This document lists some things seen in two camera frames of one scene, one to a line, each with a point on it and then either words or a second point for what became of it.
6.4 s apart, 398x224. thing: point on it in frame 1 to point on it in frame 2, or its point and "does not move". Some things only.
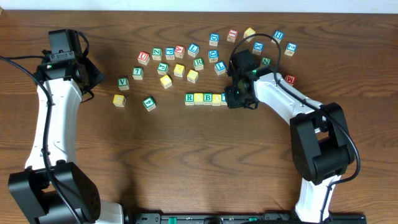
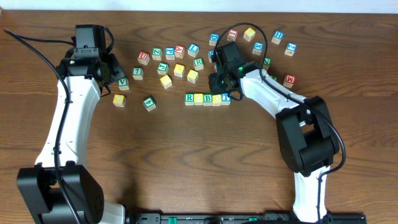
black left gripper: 94,76 to 115,69
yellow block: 216,99 does not move
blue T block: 223,102 does not move
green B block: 208,99 does not move
